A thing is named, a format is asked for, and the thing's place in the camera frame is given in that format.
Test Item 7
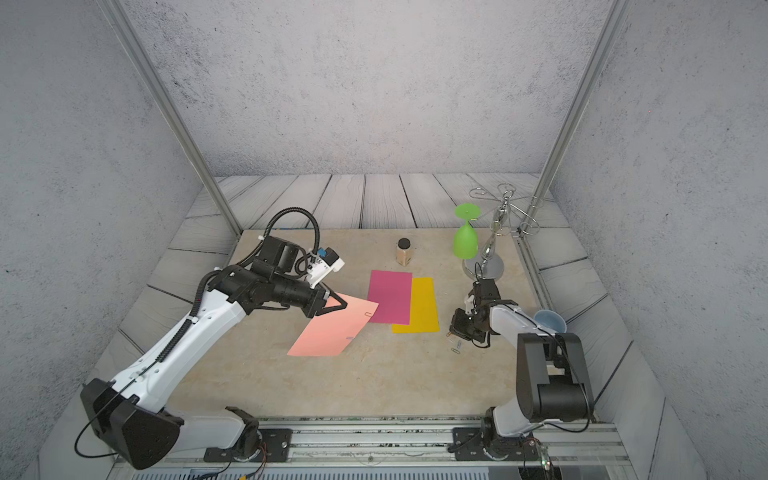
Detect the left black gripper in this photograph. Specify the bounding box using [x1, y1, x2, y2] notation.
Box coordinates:
[272, 276, 351, 319]

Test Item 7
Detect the salmon pink paper sheet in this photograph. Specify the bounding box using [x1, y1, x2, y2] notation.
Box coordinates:
[288, 294, 378, 357]

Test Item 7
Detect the yellow paper sheet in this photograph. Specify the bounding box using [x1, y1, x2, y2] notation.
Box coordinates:
[392, 277, 440, 334]

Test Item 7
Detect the magenta paper sheet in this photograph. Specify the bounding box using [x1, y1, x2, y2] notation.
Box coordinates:
[367, 270, 413, 325]

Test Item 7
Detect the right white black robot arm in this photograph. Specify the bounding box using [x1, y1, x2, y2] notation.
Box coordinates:
[449, 265, 594, 460]

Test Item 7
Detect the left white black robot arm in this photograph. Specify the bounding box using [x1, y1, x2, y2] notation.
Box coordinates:
[80, 207, 348, 470]

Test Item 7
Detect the light blue cup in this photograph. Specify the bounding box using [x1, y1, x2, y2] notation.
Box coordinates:
[533, 309, 567, 334]

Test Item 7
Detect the green plastic wine glass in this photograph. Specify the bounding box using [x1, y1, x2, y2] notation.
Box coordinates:
[453, 203, 482, 260]

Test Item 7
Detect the small black-capped bottle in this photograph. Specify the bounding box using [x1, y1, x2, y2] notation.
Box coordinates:
[396, 238, 412, 266]

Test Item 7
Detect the chrome glass holder stand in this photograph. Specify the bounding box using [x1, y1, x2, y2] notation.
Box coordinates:
[462, 182, 541, 280]

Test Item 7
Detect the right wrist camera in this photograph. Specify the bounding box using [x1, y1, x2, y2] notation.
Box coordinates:
[464, 292, 479, 316]

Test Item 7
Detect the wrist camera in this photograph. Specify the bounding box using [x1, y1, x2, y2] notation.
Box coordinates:
[464, 292, 479, 316]
[305, 248, 345, 288]

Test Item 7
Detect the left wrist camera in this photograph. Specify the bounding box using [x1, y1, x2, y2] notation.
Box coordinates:
[305, 248, 345, 288]

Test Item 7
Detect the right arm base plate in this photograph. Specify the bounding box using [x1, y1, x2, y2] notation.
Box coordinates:
[447, 427, 539, 462]

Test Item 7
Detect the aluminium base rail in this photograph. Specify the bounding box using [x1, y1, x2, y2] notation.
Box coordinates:
[108, 417, 650, 479]

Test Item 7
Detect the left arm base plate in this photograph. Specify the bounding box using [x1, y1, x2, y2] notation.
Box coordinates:
[203, 428, 293, 463]

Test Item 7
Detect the right aluminium frame post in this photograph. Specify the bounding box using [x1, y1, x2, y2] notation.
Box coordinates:
[518, 0, 631, 235]

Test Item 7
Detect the aluminium frame post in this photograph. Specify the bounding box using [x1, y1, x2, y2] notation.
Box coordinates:
[98, 0, 244, 238]
[518, 0, 631, 235]

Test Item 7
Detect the left aluminium frame post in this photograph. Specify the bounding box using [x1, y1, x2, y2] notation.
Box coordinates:
[98, 0, 244, 238]

